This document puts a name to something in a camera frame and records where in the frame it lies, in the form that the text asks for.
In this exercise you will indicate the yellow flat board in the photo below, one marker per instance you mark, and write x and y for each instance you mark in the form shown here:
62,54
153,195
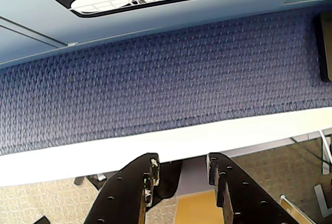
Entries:
194,208

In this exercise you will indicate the blue woven mat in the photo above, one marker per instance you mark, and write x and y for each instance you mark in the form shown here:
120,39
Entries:
160,91

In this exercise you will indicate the silver metal table frame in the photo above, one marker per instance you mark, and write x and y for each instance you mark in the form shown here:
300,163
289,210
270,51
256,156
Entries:
325,156

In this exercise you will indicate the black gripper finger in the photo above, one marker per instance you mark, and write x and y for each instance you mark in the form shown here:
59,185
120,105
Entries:
124,190
241,190

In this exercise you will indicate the dark rectangular block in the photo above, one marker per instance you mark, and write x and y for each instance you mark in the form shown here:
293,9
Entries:
325,47

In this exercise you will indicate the blue toy kitchen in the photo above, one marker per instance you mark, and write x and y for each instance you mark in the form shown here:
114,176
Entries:
129,27

